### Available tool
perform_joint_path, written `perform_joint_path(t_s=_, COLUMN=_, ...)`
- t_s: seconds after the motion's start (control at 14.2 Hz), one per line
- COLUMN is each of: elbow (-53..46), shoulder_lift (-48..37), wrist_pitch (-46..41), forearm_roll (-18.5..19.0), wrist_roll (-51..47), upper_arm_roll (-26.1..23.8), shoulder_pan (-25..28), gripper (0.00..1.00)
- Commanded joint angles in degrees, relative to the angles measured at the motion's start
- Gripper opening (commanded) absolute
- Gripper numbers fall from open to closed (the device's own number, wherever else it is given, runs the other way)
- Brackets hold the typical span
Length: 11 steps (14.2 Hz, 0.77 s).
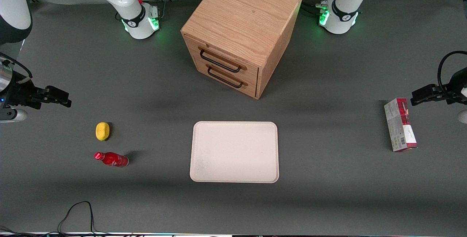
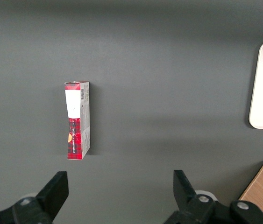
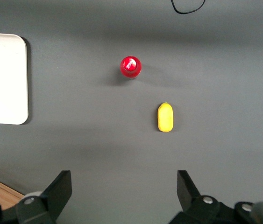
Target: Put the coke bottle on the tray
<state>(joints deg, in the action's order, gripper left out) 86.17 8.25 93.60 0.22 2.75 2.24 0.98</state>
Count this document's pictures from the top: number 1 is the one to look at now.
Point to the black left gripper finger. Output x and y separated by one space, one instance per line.
430 88
425 99

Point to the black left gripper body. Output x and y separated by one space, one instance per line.
447 92

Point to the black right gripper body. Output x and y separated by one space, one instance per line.
21 93

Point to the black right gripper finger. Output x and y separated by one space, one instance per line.
58 93
54 102

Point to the red coke bottle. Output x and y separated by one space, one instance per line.
113 159

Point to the cream plastic tray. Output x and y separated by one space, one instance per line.
235 153

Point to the grey and red carton box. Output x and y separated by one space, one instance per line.
399 125

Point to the yellow lemon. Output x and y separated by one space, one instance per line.
102 131

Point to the wooden drawer cabinet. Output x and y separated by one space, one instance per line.
240 14

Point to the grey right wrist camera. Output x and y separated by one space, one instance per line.
11 115

